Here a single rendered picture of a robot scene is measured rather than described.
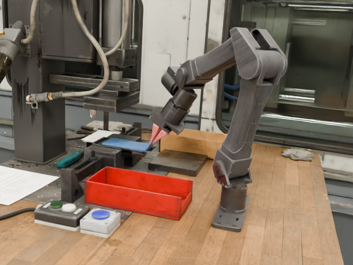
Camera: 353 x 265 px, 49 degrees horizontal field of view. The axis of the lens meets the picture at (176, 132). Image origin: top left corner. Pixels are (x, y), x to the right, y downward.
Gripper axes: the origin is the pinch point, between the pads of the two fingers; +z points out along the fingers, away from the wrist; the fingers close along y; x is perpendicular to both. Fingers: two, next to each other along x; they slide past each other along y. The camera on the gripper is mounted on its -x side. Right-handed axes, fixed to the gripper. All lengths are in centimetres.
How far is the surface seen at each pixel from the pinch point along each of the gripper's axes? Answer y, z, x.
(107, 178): 2.9, 11.5, 12.7
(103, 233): -7.4, 7.6, 37.6
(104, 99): 16.6, -5.1, 8.9
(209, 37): 13, -29, -57
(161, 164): -5.7, 6.6, -6.6
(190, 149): -9.7, 3.1, -24.1
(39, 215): 6.7, 14.7, 37.5
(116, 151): 6.1, 6.4, 6.3
